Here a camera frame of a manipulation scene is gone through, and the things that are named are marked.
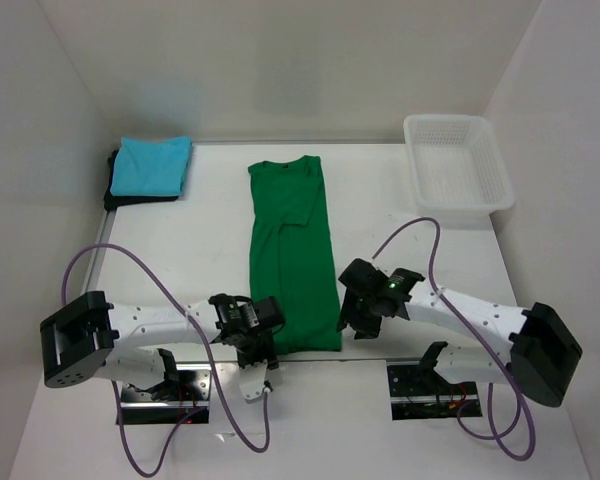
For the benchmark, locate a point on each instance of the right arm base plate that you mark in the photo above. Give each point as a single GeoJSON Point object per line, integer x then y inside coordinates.
{"type": "Point", "coordinates": [419, 395]}

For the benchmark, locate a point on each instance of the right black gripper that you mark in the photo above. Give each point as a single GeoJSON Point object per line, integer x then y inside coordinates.
{"type": "Point", "coordinates": [366, 329]}

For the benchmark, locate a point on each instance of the white plastic basket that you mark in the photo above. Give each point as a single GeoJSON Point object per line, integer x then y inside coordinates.
{"type": "Point", "coordinates": [456, 166]}

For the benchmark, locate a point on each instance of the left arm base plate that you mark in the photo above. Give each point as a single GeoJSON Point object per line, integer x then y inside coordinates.
{"type": "Point", "coordinates": [167, 405]}

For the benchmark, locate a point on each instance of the green t-shirt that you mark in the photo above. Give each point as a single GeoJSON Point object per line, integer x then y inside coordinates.
{"type": "Point", "coordinates": [291, 256]}

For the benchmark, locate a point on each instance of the black t-shirt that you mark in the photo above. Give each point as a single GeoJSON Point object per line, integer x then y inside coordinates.
{"type": "Point", "coordinates": [112, 202]}

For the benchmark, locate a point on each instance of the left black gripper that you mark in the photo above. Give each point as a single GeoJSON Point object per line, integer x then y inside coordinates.
{"type": "Point", "coordinates": [268, 353]}

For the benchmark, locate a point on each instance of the light blue t-shirt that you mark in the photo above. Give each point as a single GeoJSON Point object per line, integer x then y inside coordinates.
{"type": "Point", "coordinates": [151, 168]}

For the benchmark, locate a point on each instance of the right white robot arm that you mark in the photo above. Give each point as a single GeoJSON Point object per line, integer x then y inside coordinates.
{"type": "Point", "coordinates": [531, 347]}

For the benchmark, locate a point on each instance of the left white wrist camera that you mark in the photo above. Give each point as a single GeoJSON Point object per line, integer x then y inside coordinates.
{"type": "Point", "coordinates": [253, 383]}

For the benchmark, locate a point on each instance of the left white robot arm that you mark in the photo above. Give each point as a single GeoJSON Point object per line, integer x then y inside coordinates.
{"type": "Point", "coordinates": [93, 338]}

